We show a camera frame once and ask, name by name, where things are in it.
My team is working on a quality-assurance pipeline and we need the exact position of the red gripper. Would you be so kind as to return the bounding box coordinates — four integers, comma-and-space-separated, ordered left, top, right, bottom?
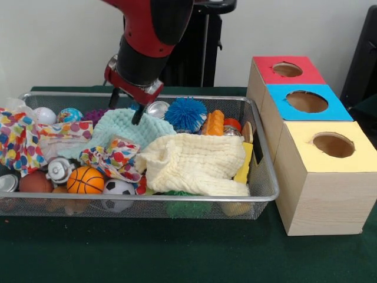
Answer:
104, 66, 164, 126

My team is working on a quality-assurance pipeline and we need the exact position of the light blue knitted cloth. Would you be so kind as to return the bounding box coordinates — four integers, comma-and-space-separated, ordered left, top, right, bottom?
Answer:
57, 108, 177, 162

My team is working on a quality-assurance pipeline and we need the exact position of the cream knitted cloth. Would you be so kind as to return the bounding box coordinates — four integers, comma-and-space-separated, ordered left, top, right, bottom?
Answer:
135, 133, 250, 197

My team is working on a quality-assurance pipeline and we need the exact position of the colourful patterned cloth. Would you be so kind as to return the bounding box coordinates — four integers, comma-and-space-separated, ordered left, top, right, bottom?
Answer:
80, 140, 142, 182
0, 107, 94, 175

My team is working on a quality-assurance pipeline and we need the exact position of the yellow block toy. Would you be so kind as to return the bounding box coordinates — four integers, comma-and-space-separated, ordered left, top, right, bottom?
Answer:
233, 142, 254, 185

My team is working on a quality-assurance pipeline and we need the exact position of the shallow mesh bin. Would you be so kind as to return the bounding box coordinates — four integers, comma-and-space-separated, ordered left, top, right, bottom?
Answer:
0, 91, 280, 221

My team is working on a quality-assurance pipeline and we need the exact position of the wooden box with three holes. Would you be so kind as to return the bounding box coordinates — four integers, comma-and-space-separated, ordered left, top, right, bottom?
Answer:
246, 55, 377, 236

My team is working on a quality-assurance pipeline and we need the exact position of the small globe ball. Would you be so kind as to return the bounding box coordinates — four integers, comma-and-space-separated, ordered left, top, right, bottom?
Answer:
56, 107, 84, 123

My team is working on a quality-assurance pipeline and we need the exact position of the blue spiky ball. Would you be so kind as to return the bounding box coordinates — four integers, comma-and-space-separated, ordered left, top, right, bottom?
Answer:
164, 96, 209, 132

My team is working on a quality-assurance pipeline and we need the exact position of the small soccer ball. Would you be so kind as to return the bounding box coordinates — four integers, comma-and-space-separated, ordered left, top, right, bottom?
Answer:
102, 179, 136, 213

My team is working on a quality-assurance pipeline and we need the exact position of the small orange basketball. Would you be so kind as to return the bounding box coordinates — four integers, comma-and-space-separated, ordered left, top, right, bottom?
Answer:
67, 166, 105, 195

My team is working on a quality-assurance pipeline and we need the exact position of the orange and purple toy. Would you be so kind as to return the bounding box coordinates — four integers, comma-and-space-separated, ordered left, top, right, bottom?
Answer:
203, 110, 224, 136

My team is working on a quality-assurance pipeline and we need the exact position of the silver astronaut toy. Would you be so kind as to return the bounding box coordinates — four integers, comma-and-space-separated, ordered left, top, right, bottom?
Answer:
45, 157, 76, 185

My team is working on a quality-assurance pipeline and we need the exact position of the brown red ball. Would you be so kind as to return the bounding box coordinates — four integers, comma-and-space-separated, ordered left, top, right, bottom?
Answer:
19, 170, 54, 194

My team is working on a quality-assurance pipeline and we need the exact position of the dark green side tablecloth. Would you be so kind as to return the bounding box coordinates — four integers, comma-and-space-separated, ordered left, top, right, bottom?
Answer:
347, 94, 377, 124

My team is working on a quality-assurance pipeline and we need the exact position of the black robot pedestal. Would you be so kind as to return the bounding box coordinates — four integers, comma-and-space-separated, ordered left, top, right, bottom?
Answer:
160, 0, 238, 88

